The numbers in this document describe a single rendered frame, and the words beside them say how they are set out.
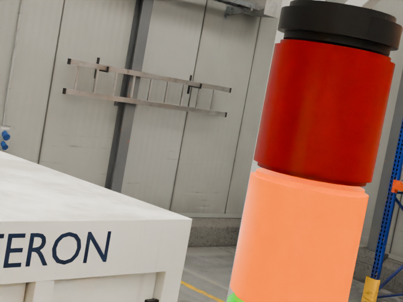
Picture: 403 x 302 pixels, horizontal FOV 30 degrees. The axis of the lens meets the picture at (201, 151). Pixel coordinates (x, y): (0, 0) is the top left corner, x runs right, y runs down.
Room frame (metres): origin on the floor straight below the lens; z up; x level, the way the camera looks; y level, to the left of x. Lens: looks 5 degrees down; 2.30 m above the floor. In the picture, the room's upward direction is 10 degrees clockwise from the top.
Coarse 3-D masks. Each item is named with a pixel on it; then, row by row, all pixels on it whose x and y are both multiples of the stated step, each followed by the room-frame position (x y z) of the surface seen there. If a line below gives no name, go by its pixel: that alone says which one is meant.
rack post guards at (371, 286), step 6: (366, 276) 8.87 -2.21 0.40; (366, 282) 8.86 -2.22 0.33; (372, 282) 8.80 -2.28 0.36; (378, 282) 8.80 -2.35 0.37; (366, 288) 8.85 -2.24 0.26; (372, 288) 8.79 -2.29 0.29; (378, 288) 8.82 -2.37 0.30; (366, 294) 8.84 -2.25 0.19; (372, 294) 8.79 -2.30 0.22; (366, 300) 8.82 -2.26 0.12; (372, 300) 8.78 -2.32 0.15
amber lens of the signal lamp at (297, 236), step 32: (256, 192) 0.30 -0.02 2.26; (288, 192) 0.29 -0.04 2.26; (320, 192) 0.29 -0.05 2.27; (352, 192) 0.30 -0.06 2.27; (256, 224) 0.30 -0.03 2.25; (288, 224) 0.29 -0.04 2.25; (320, 224) 0.29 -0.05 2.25; (352, 224) 0.30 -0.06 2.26; (256, 256) 0.30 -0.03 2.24; (288, 256) 0.29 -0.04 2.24; (320, 256) 0.29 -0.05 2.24; (352, 256) 0.30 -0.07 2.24; (256, 288) 0.30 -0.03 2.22; (288, 288) 0.29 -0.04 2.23; (320, 288) 0.29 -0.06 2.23
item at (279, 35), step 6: (282, 0) 2.91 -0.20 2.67; (288, 0) 2.89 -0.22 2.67; (318, 0) 2.89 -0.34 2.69; (324, 0) 2.92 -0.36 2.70; (282, 6) 2.91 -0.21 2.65; (276, 36) 2.91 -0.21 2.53; (282, 36) 2.89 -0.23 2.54; (276, 42) 2.90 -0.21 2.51; (264, 96) 2.91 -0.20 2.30; (252, 162) 2.91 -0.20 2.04; (252, 168) 2.91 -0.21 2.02; (246, 192) 2.91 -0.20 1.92; (234, 258) 2.91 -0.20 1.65; (228, 288) 2.91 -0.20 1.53; (228, 294) 2.91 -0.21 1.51
